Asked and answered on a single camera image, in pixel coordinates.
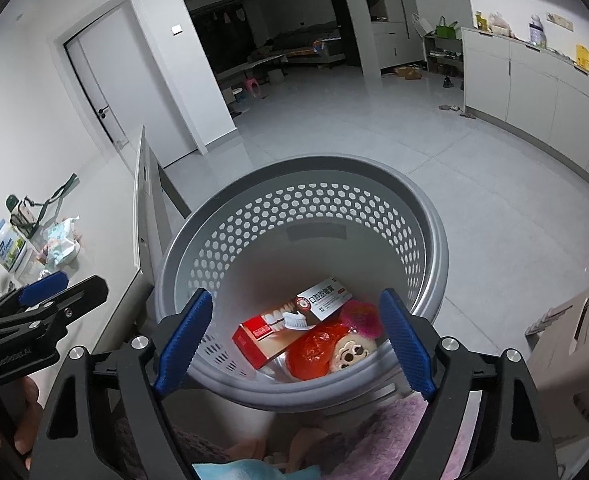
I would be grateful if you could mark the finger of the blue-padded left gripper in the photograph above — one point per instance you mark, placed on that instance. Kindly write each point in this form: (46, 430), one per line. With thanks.
(51, 285)
(60, 310)

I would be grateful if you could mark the cardboard box on floor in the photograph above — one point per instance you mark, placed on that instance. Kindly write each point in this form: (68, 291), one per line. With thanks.
(410, 72)

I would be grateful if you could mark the white light switch plate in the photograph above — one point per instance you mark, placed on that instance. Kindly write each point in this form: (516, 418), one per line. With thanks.
(176, 29)

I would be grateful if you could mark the yellow box on counter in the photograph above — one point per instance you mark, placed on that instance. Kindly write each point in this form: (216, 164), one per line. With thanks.
(582, 57)

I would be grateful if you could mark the red white toothpaste box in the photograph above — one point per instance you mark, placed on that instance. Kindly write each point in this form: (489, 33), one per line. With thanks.
(265, 336)

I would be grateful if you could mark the grey perforated laundry basket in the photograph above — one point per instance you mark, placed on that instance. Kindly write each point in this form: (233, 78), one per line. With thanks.
(286, 227)

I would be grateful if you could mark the white lower cabinet run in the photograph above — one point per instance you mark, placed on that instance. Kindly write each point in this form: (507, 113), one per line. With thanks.
(529, 89)

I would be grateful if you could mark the white bottle on counter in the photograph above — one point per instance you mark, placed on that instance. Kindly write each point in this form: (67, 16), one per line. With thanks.
(537, 35)

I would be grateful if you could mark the red plastic bag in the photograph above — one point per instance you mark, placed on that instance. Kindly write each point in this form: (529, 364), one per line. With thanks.
(309, 357)

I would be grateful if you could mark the pink plastic fan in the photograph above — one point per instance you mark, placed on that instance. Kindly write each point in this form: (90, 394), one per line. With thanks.
(363, 318)

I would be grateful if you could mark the white door with handle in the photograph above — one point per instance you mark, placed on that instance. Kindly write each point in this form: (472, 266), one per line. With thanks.
(123, 83)

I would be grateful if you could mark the small pink stool far room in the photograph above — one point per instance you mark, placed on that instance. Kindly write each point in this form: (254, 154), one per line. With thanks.
(253, 87)

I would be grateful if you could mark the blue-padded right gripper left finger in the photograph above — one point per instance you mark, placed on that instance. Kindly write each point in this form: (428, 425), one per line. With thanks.
(77, 439)

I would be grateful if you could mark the person's left hand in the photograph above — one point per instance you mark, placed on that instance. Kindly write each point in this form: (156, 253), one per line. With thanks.
(29, 422)

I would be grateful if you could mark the beige plush monkey toy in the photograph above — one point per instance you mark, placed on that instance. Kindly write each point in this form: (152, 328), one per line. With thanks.
(349, 350)

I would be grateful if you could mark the green bag on rack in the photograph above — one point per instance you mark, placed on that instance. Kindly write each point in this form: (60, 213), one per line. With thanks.
(445, 30)

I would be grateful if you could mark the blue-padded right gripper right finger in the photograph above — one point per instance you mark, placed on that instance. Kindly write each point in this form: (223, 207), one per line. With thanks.
(510, 439)

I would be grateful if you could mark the green lidded water bottle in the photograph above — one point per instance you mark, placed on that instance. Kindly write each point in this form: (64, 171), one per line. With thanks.
(21, 215)

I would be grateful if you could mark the beige storage box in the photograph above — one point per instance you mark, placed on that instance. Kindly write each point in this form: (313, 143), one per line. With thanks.
(559, 365)

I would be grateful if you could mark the blue cartoon wet wipes pack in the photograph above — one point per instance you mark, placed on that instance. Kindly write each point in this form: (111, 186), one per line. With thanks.
(62, 244)

